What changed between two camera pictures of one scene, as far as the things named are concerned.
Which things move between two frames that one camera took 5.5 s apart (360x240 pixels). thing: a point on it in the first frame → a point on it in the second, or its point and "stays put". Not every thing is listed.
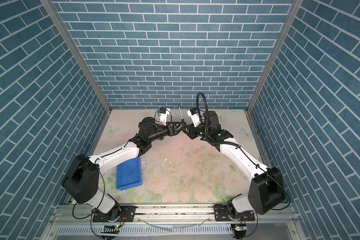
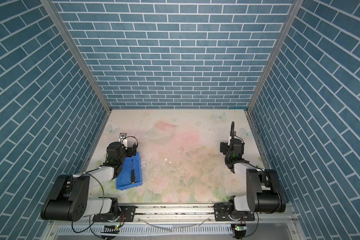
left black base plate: x=127 y=214 stays put
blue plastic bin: x=129 y=174 stays put
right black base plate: x=221 y=213 stays put
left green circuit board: x=111 y=229 stays put
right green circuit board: x=240 y=228 stays put
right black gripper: x=191 y=131 → x=224 y=147
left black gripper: x=171 y=129 → x=129 y=150
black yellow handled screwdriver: x=182 y=119 → x=133 y=177
